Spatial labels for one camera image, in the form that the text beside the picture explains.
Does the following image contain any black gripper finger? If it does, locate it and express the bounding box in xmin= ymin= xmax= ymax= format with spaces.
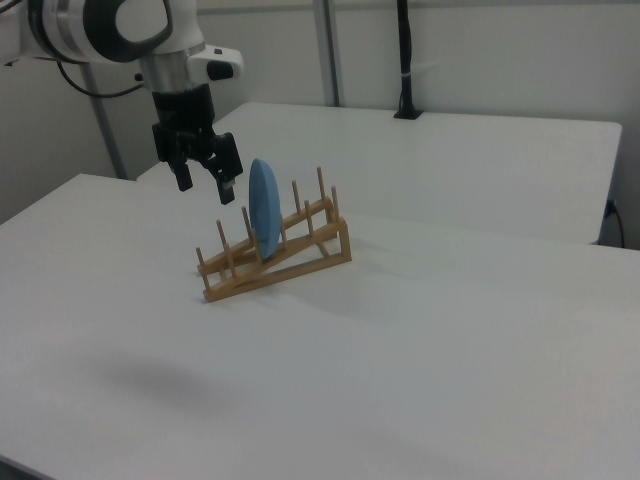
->
xmin=152 ymin=122 xmax=195 ymax=193
xmin=201 ymin=131 xmax=243 ymax=206

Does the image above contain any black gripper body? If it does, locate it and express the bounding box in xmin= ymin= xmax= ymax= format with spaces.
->
xmin=151 ymin=83 xmax=218 ymax=152

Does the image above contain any blue round plate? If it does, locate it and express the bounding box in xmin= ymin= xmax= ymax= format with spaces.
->
xmin=248 ymin=157 xmax=283 ymax=263

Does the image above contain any wooden plate rack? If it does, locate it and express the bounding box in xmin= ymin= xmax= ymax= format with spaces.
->
xmin=194 ymin=166 xmax=353 ymax=305

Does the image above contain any black pole with white band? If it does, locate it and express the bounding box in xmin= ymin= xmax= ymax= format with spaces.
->
xmin=392 ymin=0 xmax=426 ymax=121

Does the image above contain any grey metal partition post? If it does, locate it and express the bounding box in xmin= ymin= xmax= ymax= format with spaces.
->
xmin=313 ymin=0 xmax=347 ymax=107
xmin=81 ymin=63 xmax=127 ymax=180

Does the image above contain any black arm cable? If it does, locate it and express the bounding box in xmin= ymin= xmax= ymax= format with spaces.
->
xmin=55 ymin=59 xmax=147 ymax=99

